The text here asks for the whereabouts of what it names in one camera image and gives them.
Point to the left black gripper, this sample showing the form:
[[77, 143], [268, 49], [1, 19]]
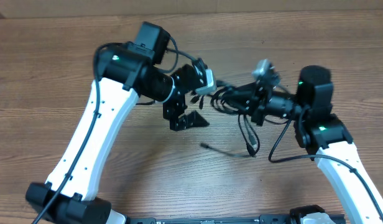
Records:
[[184, 121]]

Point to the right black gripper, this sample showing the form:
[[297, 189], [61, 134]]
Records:
[[256, 98]]

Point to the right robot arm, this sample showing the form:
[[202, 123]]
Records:
[[324, 136]]

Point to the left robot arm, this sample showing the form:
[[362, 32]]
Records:
[[123, 72]]

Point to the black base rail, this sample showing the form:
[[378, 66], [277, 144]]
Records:
[[304, 214]]

